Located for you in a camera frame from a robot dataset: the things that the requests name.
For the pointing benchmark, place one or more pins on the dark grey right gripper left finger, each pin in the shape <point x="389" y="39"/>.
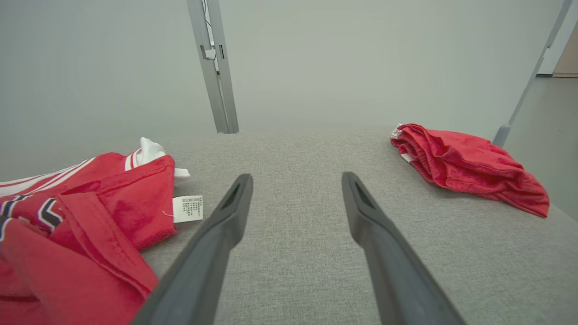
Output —
<point x="198" y="262"/>

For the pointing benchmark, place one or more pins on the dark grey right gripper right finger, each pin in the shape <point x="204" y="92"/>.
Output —
<point x="397" y="271"/>

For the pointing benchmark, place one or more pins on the red jersey with white sleeves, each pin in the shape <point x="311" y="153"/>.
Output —
<point x="90" y="225"/>

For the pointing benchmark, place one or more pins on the red shorts with white trim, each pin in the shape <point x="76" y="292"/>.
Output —
<point x="469" y="167"/>

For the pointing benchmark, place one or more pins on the grey metal partition post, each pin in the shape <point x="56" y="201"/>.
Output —
<point x="524" y="97"/>
<point x="216" y="90"/>

